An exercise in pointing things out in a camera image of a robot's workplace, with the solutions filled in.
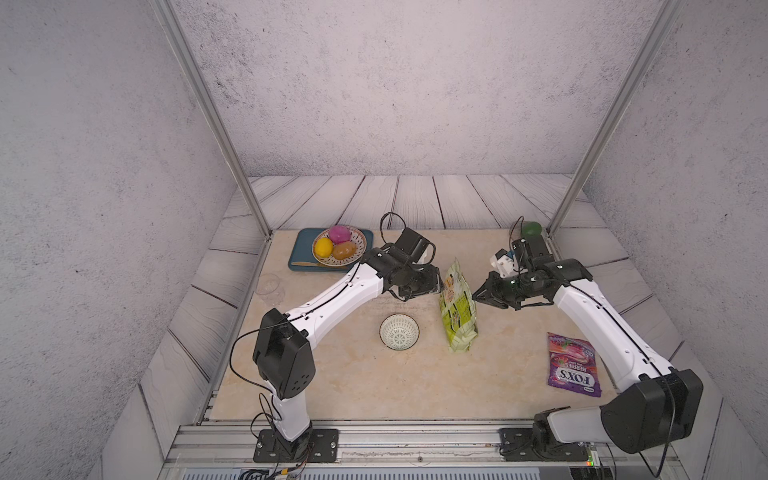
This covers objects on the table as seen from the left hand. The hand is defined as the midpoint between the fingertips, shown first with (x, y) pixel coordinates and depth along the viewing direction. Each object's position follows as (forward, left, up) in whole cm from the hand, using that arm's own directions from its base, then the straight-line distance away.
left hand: (444, 290), depth 78 cm
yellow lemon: (+31, +38, -16) cm, 52 cm away
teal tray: (+33, +48, -20) cm, 62 cm away
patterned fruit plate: (+37, +26, -17) cm, 49 cm away
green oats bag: (-1, -5, -8) cm, 9 cm away
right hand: (-2, -8, 0) cm, 8 cm away
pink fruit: (+37, +33, -15) cm, 51 cm away
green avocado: (+38, -40, -15) cm, 57 cm away
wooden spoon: (+26, +42, -20) cm, 53 cm away
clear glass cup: (+15, +54, -18) cm, 59 cm away
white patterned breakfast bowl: (-2, +12, -19) cm, 22 cm away
